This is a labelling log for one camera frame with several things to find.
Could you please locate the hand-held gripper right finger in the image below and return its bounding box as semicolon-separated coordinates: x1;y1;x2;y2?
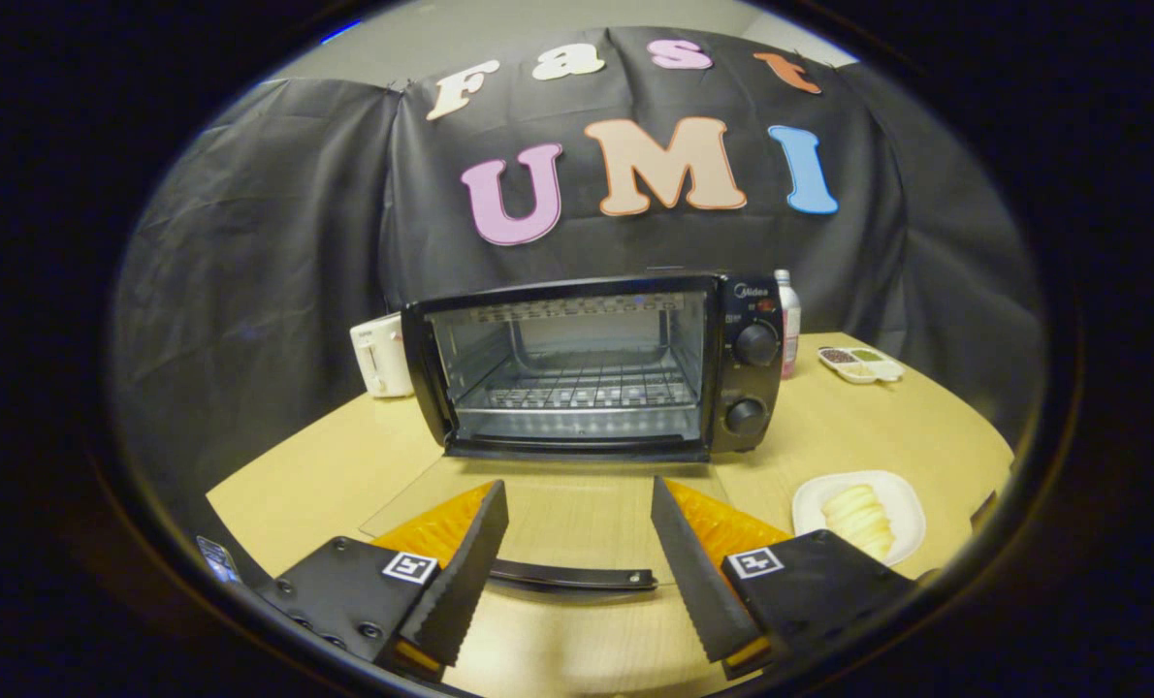
651;475;917;680

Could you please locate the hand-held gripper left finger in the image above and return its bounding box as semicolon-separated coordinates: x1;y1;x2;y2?
247;480;510;680

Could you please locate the sliced bread roll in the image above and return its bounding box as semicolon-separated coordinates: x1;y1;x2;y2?
821;484;896;561

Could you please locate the black toaster oven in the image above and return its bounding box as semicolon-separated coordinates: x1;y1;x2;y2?
359;270;786;594

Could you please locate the white pop-up toaster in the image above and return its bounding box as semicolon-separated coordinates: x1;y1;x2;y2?
350;312;415;399

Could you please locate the white plate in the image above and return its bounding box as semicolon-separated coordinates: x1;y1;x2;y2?
791;470;927;568

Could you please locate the dark phone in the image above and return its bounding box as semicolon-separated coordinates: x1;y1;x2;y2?
196;535;243;586

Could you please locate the silver bottle with red label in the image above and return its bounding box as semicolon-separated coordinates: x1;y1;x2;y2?
774;270;802;380

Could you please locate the white divided condiment dish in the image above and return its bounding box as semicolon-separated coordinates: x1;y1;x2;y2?
817;346;906;385

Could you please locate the black backdrop cloth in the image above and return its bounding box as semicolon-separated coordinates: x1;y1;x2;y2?
112;27;1048;524

